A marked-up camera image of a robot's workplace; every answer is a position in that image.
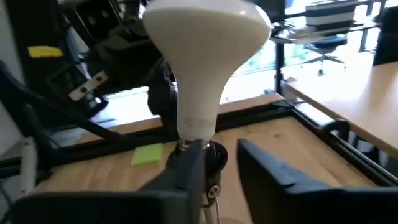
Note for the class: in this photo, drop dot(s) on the black white striped box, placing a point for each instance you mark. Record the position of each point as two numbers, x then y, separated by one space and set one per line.
329 14

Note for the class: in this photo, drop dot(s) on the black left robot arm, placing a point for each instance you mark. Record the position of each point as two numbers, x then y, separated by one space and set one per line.
93 21

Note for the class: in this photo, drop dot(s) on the blue office chair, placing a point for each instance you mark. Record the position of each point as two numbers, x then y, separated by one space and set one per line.
329 40

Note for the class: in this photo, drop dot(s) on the white lampshade piece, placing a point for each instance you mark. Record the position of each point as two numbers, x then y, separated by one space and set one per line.
202 62

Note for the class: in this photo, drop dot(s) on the light wooden desk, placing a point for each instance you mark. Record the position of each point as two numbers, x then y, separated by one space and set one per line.
357 102

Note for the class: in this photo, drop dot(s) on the white tube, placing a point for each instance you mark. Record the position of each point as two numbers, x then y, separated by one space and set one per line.
28 165

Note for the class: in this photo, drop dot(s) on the black aluminium table frame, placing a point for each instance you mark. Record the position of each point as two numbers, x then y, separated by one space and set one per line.
248 113

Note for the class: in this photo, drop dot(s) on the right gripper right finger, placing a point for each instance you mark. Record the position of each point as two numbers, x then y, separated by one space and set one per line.
280 199

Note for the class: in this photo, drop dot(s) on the green sticky note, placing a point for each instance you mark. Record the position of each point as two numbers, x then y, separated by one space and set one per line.
147 154

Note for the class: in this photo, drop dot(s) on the black rounded chair back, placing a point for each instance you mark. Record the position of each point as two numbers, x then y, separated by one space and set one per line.
387 37

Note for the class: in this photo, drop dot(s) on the yellow tape label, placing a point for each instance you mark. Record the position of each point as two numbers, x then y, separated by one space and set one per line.
45 51

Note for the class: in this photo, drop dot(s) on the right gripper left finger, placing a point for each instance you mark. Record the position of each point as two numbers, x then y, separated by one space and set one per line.
174 202

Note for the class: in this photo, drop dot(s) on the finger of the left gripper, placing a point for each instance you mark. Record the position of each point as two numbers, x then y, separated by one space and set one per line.
163 99

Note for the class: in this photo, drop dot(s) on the lamp stand with wooden base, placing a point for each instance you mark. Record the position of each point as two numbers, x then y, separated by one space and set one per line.
217 158

